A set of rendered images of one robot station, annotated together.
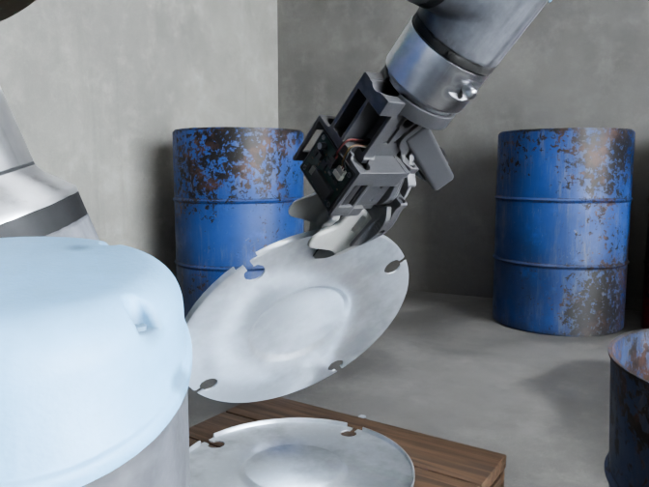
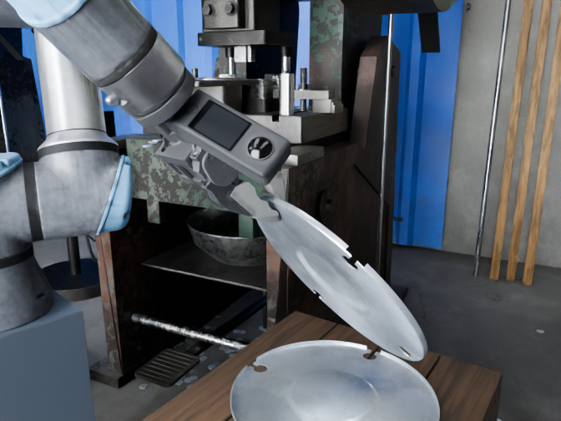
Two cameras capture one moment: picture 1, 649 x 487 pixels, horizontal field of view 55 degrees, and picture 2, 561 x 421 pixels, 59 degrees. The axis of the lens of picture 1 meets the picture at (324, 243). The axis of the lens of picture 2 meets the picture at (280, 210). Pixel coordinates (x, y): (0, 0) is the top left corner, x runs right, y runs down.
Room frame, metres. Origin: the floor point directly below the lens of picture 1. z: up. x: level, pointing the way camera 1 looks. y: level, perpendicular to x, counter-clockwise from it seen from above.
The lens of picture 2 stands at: (0.64, -0.58, 0.79)
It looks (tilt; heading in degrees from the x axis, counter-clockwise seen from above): 15 degrees down; 90
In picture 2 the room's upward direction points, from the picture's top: straight up
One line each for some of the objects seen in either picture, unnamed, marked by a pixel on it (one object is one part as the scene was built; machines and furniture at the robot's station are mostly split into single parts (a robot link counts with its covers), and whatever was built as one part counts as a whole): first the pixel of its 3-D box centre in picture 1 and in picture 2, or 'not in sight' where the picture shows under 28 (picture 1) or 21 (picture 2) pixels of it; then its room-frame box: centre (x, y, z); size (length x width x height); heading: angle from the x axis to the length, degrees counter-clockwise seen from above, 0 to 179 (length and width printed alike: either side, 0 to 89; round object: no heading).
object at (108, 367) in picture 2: not in sight; (198, 185); (0.38, 0.99, 0.45); 0.92 x 0.12 x 0.90; 63
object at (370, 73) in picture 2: not in sight; (358, 204); (0.86, 0.75, 0.45); 0.92 x 0.12 x 0.90; 63
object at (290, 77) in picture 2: not in sight; (286, 93); (0.65, 0.55, 0.75); 0.03 x 0.03 x 0.10; 63
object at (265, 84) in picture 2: not in sight; (245, 88); (0.55, 0.74, 0.76); 0.15 x 0.09 x 0.05; 153
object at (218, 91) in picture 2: not in sight; (208, 108); (0.48, 0.59, 0.72); 0.25 x 0.14 x 0.14; 63
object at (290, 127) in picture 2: not in sight; (247, 120); (0.55, 0.74, 0.68); 0.45 x 0.30 x 0.06; 153
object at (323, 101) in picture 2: not in sight; (306, 89); (0.70, 0.67, 0.76); 0.17 x 0.06 x 0.10; 153
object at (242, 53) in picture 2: not in sight; (244, 53); (0.55, 0.74, 0.84); 0.05 x 0.03 x 0.04; 153
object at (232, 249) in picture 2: not in sight; (249, 235); (0.55, 0.75, 0.36); 0.34 x 0.34 x 0.10
